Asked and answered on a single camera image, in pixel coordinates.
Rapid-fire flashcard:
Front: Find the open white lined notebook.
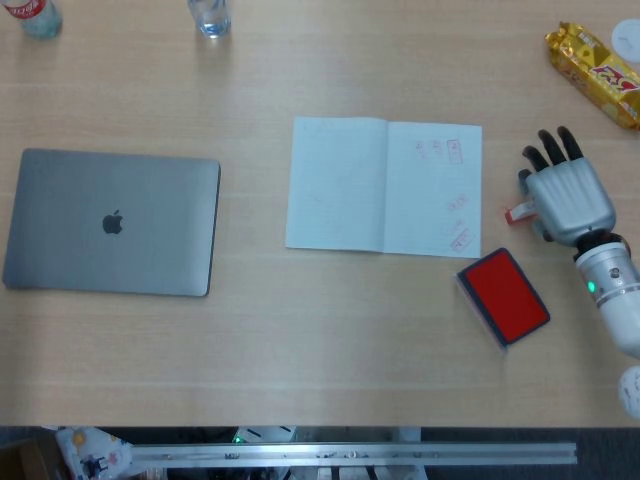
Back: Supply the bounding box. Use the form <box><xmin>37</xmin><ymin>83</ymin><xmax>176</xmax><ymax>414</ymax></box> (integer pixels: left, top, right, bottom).
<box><xmin>284</xmin><ymin>116</ymin><xmax>484</xmax><ymax>260</ymax></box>

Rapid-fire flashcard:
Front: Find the plastic bottle with red label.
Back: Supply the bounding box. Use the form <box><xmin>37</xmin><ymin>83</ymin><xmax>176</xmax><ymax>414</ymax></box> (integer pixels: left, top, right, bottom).
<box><xmin>5</xmin><ymin>0</ymin><xmax>64</xmax><ymax>39</ymax></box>

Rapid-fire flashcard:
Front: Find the clear plastic water bottle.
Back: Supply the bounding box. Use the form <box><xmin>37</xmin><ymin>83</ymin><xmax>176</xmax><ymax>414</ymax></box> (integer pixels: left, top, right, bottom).
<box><xmin>187</xmin><ymin>0</ymin><xmax>232</xmax><ymax>40</ymax></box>

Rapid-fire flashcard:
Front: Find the white device with green light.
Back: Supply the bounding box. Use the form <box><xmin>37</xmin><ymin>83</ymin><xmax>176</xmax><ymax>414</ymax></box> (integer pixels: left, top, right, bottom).
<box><xmin>232</xmin><ymin>425</ymin><xmax>297</xmax><ymax>444</ymax></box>

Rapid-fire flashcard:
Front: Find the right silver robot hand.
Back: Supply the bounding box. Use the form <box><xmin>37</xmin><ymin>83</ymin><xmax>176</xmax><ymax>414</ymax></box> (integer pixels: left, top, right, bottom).
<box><xmin>517</xmin><ymin>125</ymin><xmax>617</xmax><ymax>249</ymax></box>

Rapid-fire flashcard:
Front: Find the golden biscuit pack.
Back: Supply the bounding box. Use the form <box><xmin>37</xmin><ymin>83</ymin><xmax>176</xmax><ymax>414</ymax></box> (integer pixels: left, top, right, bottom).
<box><xmin>544</xmin><ymin>20</ymin><xmax>640</xmax><ymax>132</ymax></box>

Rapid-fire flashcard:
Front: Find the white round lid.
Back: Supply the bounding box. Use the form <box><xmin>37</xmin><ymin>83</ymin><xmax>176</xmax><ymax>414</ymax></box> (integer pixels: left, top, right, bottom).
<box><xmin>611</xmin><ymin>18</ymin><xmax>640</xmax><ymax>64</ymax></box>

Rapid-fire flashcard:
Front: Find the grey closed laptop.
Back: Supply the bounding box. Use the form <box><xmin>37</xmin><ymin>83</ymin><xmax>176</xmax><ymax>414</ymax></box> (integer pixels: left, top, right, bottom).
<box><xmin>1</xmin><ymin>147</ymin><xmax>222</xmax><ymax>298</ymax></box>

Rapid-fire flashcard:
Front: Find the small red white stamp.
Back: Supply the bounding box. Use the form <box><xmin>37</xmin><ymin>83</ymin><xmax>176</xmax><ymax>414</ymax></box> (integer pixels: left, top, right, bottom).
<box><xmin>502</xmin><ymin>199</ymin><xmax>539</xmax><ymax>229</ymax></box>

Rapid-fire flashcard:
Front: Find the white printed plastic bag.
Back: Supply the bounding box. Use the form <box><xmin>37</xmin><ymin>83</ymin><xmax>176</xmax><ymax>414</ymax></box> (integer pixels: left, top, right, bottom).
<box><xmin>53</xmin><ymin>426</ymin><xmax>135</xmax><ymax>480</ymax></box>

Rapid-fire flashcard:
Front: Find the red ink pad case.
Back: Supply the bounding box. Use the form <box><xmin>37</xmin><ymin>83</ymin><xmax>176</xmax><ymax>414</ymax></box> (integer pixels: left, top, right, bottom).
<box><xmin>453</xmin><ymin>247</ymin><xmax>552</xmax><ymax>357</ymax></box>

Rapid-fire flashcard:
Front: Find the aluminium profile rail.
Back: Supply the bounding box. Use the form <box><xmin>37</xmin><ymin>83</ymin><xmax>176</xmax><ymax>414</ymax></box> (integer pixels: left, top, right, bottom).
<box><xmin>130</xmin><ymin>441</ymin><xmax>579</xmax><ymax>470</ymax></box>

